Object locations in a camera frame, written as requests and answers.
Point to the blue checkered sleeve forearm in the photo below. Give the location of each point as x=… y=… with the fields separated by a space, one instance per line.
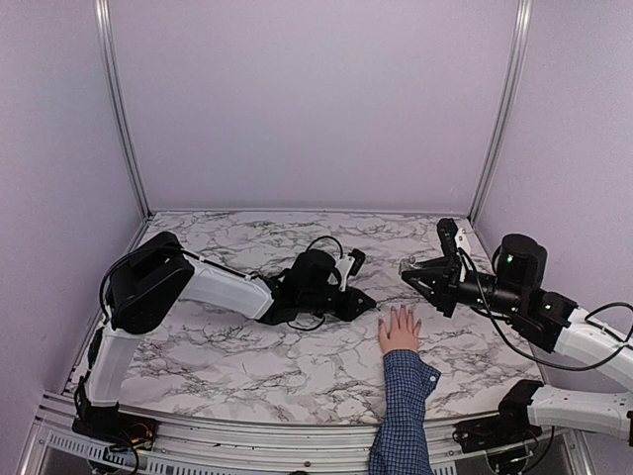
x=400 y=445

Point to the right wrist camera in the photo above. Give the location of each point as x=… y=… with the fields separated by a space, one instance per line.
x=453 y=241

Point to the aluminium corner post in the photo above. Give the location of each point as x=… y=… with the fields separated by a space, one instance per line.
x=108 y=51
x=517 y=52

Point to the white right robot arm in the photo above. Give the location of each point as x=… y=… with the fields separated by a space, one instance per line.
x=548 y=320

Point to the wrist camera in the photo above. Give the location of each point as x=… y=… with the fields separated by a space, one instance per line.
x=348 y=266
x=453 y=241

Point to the person's hand with long nails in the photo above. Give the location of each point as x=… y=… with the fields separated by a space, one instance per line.
x=401 y=333

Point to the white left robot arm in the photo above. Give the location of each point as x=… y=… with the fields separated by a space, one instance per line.
x=139 y=290

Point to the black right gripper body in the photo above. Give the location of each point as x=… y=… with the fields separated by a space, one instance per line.
x=450 y=288

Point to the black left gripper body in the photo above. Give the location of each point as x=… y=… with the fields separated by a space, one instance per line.
x=313 y=303

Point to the aluminium front rail frame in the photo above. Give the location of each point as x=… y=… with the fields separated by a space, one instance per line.
x=189 y=445

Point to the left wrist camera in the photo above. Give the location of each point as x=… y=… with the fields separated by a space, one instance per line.
x=348 y=266

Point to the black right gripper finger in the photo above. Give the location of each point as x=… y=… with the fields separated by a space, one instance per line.
x=434 y=265
x=422 y=284

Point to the left aluminium corner post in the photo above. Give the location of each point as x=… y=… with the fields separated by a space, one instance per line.
x=108 y=51

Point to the right aluminium corner post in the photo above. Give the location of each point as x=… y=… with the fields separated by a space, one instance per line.
x=517 y=52

